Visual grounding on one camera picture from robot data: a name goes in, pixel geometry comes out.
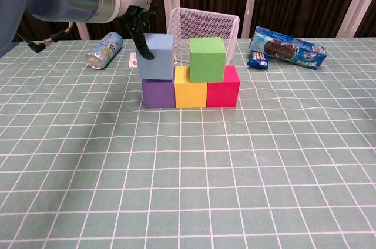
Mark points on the yellow foam block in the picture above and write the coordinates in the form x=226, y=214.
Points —
x=189, y=93

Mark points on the purple foam block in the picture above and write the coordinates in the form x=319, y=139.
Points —
x=158, y=93

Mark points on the small blue cookie packet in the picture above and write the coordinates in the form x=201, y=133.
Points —
x=258, y=61

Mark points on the long blue cookie box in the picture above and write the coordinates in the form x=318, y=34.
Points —
x=293, y=50

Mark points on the green checked tablecloth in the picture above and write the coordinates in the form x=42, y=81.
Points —
x=188, y=172

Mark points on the red foam block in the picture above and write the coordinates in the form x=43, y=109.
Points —
x=223, y=90

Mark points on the green blue drink can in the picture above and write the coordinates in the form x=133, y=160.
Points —
x=105, y=50

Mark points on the green foam block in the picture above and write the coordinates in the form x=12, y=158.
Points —
x=207, y=61

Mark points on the red white card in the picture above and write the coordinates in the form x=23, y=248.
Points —
x=132, y=60

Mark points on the light blue foam block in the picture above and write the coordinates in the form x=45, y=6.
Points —
x=158, y=61

